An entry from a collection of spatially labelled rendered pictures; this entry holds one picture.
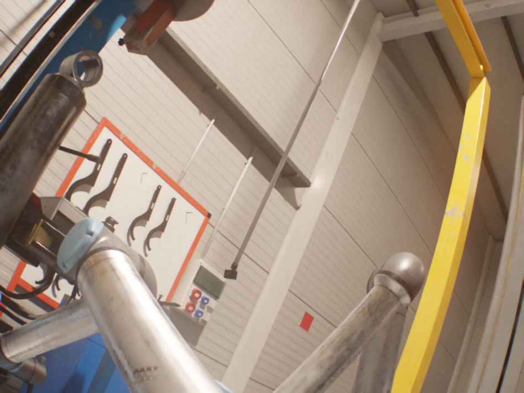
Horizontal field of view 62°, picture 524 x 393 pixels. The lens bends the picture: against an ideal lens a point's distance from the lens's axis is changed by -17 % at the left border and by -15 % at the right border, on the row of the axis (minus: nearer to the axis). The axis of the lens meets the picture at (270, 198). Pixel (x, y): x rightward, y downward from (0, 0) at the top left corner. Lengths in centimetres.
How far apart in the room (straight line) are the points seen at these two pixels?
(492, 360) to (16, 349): 107
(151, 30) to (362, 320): 156
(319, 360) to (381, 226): 641
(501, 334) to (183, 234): 407
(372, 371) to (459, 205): 254
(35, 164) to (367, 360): 122
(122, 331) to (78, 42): 188
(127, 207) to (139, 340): 366
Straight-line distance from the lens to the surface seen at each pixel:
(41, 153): 173
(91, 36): 246
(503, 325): 81
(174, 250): 461
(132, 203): 433
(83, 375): 294
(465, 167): 389
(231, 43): 533
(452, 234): 357
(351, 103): 676
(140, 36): 220
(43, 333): 119
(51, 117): 176
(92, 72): 198
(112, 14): 256
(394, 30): 764
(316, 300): 628
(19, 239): 187
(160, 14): 229
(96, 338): 292
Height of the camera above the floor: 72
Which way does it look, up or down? 25 degrees up
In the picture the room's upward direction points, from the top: 25 degrees clockwise
